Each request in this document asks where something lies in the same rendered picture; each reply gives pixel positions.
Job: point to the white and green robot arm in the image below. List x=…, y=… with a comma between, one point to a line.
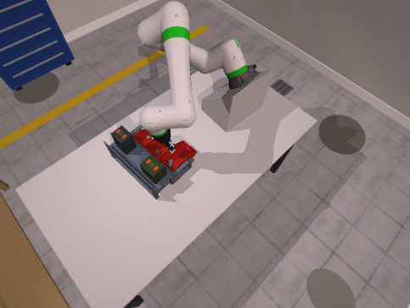
x=173, y=17

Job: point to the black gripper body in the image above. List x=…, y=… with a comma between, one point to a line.
x=168, y=140

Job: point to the red bin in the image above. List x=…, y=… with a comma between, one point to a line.
x=141, y=137
x=155, y=145
x=182, y=152

